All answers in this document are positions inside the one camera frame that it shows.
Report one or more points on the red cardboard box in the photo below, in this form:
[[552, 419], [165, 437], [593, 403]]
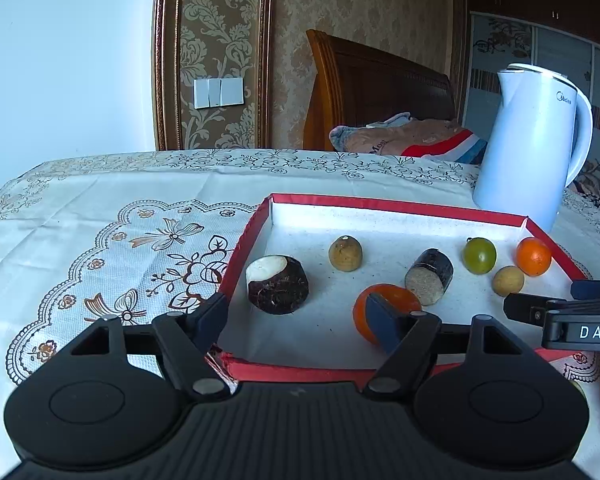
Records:
[[330, 305]]

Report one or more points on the dark purple sugarcane piece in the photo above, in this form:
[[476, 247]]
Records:
[[432, 275]]

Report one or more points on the brown wooden headboard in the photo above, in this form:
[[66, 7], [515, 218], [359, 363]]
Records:
[[380, 85]]

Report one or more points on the tan printed blanket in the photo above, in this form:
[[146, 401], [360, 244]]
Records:
[[420, 140]]

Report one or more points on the large tan longan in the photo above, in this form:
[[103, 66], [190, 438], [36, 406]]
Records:
[[346, 255]]

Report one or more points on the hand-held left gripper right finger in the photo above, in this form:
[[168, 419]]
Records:
[[387, 325]]

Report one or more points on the knobby dark sugarcane piece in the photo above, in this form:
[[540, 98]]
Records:
[[277, 287]]

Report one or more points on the small orange tangerine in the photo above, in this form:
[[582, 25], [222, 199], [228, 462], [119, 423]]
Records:
[[534, 256]]

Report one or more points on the small round green fruit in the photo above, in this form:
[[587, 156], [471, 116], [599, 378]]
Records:
[[479, 256]]

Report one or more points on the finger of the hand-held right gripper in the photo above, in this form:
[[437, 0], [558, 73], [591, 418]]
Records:
[[530, 307], [595, 289]]

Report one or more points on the gold wall panel frame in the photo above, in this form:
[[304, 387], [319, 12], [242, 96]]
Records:
[[167, 60]]

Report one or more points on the white electric kettle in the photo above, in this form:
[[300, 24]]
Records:
[[525, 145]]

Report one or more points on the small tan longan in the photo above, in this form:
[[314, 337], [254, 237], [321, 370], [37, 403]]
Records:
[[507, 281]]

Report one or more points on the large orange tangerine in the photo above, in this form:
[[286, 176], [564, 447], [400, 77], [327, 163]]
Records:
[[365, 317]]

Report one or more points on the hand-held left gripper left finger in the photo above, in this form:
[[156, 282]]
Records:
[[211, 317]]

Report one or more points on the white wall switch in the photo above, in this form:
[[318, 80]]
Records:
[[219, 92]]

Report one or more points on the grey blue cloth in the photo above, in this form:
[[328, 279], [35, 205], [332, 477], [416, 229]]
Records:
[[342, 135]]

